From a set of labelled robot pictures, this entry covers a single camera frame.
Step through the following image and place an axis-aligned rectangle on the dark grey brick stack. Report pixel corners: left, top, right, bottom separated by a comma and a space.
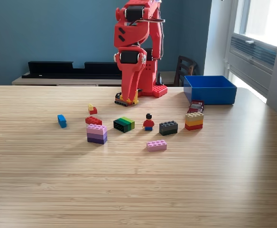
159, 120, 178, 136

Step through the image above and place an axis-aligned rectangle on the grey wall heater unit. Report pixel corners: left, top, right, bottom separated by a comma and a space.
227, 33, 277, 98

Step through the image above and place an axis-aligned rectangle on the blue brick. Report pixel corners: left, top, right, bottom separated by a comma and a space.
57, 114, 67, 129

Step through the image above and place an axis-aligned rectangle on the blue plastic bin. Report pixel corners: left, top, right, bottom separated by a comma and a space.
183, 75, 238, 105

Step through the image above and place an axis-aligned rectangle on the pink purple brick stack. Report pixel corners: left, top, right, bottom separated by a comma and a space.
86, 123, 108, 145

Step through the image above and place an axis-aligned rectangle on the red and white brick stack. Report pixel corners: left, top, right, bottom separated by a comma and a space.
85, 116, 103, 126

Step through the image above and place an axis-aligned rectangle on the dark wooden chair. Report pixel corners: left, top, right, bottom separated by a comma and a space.
173, 55, 198, 87

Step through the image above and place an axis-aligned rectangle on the toy figure red shirt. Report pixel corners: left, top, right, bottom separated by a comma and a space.
142, 113, 155, 132

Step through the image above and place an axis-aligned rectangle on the window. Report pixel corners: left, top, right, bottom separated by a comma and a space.
233, 0, 277, 47

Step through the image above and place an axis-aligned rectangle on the yellow toy digger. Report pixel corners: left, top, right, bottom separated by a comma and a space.
114, 89, 139, 106

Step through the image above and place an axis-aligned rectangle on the dark red toy car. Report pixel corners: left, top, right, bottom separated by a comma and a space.
187, 99, 205, 114

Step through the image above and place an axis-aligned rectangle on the pale wooden sideboard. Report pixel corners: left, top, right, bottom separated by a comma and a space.
11, 71, 184, 86

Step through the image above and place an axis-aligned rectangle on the tan orange red brick stack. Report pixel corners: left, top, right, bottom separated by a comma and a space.
185, 111, 204, 131

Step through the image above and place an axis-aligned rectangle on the green brick stack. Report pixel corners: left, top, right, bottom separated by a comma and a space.
113, 116, 136, 133

